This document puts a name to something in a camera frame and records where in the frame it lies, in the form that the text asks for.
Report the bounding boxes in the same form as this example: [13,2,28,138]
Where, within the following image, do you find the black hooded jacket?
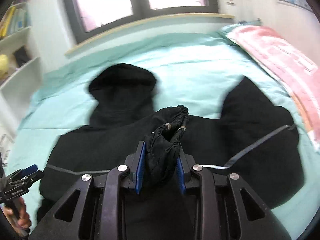
[37,63,304,219]

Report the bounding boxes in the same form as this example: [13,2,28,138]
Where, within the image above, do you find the yellow plush toy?
[0,54,9,79]

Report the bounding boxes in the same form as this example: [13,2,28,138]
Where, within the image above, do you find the dark framed window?
[63,0,219,44]

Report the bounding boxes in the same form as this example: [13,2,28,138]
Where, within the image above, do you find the white bookshelf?
[1,2,42,137]

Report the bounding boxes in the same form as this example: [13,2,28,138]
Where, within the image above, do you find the pink folded blanket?
[227,25,319,151]

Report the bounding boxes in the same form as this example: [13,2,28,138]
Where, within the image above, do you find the books on shelf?
[1,3,29,40]

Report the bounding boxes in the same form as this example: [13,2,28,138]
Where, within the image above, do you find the person's left hand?
[2,197,31,232]

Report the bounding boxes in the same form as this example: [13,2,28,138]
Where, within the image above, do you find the mint green bed sheet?
[5,30,319,239]

